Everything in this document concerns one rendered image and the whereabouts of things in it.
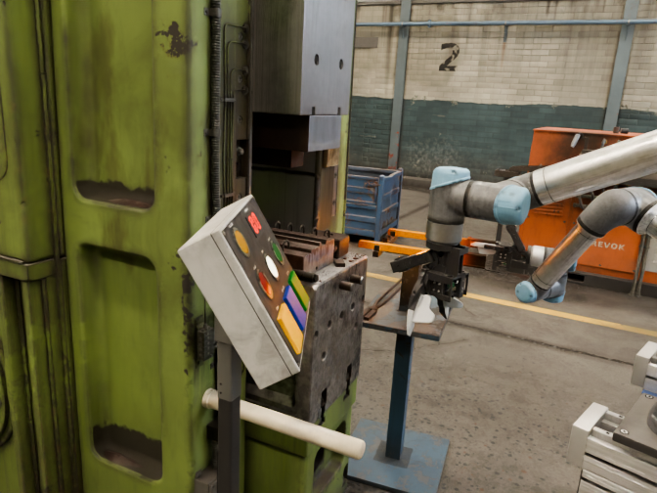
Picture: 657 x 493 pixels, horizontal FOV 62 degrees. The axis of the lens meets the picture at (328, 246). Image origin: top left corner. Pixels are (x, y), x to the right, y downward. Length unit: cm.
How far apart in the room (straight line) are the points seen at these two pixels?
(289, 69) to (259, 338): 75
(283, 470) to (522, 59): 801
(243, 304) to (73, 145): 80
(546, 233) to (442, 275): 396
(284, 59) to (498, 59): 788
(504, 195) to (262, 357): 54
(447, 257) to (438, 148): 828
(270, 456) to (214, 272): 102
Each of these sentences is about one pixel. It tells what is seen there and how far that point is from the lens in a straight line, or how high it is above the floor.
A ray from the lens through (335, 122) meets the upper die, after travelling 161.
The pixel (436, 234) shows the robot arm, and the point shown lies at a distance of 113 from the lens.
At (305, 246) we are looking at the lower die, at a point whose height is 99.
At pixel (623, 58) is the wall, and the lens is 902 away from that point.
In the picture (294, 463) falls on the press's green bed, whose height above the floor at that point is 33.
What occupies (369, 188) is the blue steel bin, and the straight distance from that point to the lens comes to 538.
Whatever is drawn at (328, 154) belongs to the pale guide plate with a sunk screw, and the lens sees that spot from 187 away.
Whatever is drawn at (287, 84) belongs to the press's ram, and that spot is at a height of 144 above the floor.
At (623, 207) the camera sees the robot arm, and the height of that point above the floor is 114.
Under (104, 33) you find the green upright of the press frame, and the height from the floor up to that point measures 153.
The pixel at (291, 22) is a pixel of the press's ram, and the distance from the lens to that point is 145.
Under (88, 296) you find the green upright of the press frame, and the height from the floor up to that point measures 84.
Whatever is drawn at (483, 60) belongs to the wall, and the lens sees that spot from 927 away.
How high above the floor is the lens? 141
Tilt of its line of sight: 15 degrees down
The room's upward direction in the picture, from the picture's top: 3 degrees clockwise
